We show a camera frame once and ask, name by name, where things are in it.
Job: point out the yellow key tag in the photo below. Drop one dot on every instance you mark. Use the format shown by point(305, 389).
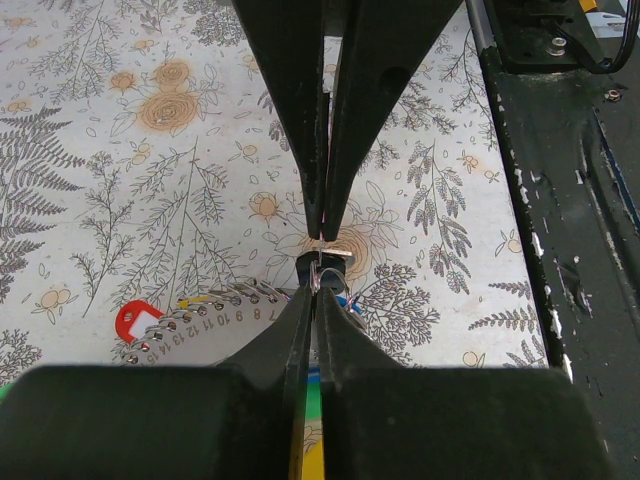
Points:
point(186, 302)

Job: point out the black key fob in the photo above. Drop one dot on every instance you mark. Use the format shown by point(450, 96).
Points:
point(328, 269)

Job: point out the green key tag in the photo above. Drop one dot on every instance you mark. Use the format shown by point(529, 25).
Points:
point(313, 409)

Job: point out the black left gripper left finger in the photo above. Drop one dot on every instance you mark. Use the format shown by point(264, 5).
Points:
point(241, 419)

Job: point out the red key tag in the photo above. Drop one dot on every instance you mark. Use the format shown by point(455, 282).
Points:
point(133, 318)

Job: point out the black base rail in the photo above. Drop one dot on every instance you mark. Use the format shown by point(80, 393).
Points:
point(570, 147)

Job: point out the floral table mat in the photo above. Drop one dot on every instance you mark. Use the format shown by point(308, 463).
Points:
point(141, 160)

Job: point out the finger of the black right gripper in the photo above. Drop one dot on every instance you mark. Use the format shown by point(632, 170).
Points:
point(287, 40)
point(383, 43)

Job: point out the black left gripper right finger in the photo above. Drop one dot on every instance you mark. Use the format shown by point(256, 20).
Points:
point(382, 420)

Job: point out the blue tagged key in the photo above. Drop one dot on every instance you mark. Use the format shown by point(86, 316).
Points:
point(349, 304)

